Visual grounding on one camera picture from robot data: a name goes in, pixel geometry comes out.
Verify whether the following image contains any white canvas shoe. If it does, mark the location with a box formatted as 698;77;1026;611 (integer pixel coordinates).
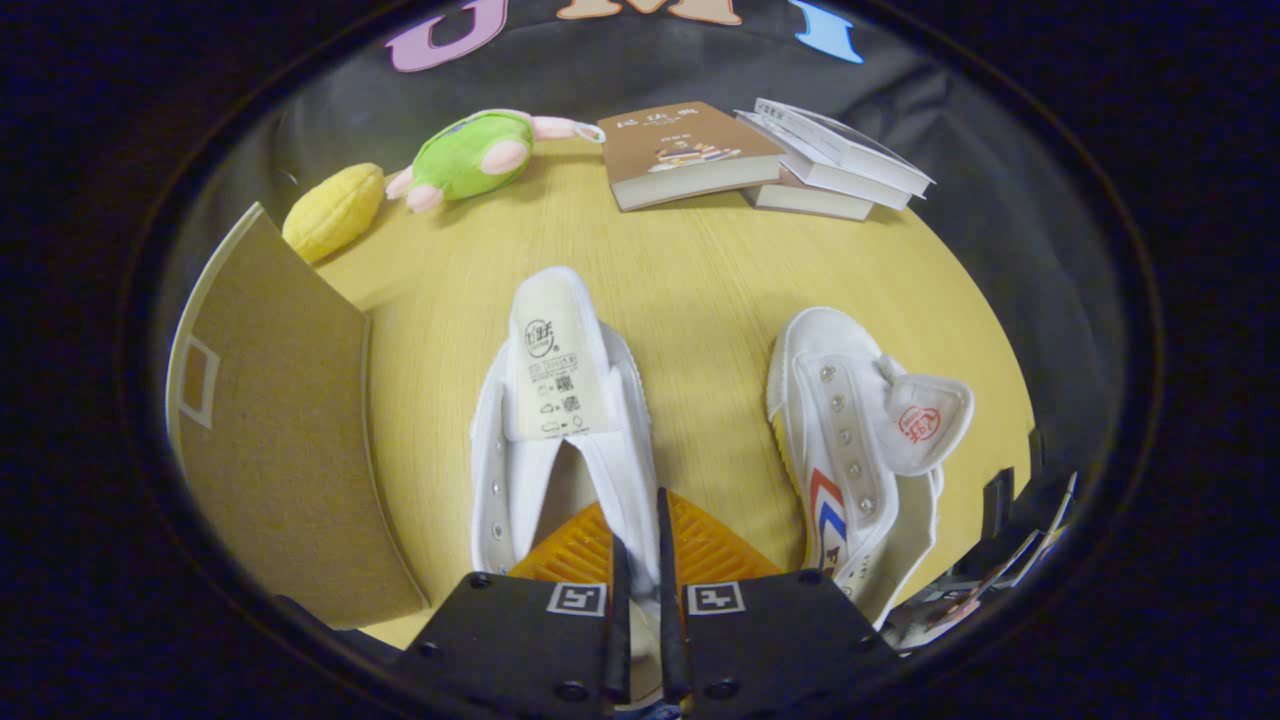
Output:
766;306;976;629
470;265;666;711

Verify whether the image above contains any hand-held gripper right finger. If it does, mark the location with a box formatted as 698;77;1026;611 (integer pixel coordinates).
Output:
655;487;901;720

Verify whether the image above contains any white book with dark cover picture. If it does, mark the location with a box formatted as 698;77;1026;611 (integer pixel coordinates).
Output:
753;97;936;198

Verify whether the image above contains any beige fabric storage box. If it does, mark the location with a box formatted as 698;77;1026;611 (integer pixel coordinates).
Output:
165;203;431;631

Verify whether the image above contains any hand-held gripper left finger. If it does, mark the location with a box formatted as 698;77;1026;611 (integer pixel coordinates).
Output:
395;500;633;720

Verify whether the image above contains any yellow plush toy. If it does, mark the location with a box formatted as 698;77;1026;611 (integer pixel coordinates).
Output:
282;163;386;264

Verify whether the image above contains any black backdrop cloth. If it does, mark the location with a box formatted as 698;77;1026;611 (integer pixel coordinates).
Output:
150;0;1131;481

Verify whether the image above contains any brown paperback book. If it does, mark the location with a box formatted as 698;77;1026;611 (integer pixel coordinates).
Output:
597;101;786;213

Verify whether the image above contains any dark equipment pile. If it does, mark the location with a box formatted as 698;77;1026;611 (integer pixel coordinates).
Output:
880;430;1079;651

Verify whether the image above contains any green and pink plush toy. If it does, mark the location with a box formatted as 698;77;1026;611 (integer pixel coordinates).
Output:
385;108;606;215

